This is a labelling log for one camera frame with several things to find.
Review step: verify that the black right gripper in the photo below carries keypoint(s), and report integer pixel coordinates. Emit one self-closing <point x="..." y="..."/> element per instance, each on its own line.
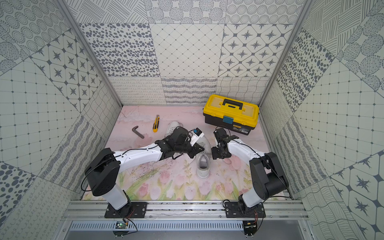
<point x="215" y="155"/>

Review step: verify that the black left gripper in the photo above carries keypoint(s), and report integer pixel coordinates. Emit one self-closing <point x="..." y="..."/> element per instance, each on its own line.
<point x="186" y="144"/>

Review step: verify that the white sneaker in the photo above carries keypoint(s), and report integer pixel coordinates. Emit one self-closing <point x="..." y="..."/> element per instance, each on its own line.
<point x="172" y="126"/>
<point x="204" y="158"/>

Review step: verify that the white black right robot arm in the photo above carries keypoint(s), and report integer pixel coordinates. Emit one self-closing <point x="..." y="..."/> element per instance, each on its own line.
<point x="267" y="175"/>

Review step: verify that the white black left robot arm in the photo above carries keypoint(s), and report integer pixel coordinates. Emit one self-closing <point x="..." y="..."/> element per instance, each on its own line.
<point x="102" y="173"/>

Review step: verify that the yellow black plastic toolbox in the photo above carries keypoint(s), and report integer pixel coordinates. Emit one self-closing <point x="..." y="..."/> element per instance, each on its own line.
<point x="235" y="115"/>

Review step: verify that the yellow black utility knife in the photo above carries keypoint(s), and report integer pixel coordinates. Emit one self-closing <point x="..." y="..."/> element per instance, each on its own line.
<point x="156" y="124"/>

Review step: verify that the dark metal hex key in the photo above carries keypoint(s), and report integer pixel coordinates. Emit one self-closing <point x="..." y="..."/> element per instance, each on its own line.
<point x="135" y="131"/>

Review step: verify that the pink floral table mat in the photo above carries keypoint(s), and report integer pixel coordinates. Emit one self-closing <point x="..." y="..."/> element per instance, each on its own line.
<point x="174" y="179"/>

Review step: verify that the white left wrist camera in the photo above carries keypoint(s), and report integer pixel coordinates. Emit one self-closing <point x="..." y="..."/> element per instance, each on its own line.
<point x="196" y="135"/>

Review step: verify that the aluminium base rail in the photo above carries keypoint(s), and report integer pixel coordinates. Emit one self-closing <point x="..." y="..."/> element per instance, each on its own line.
<point x="177" y="215"/>

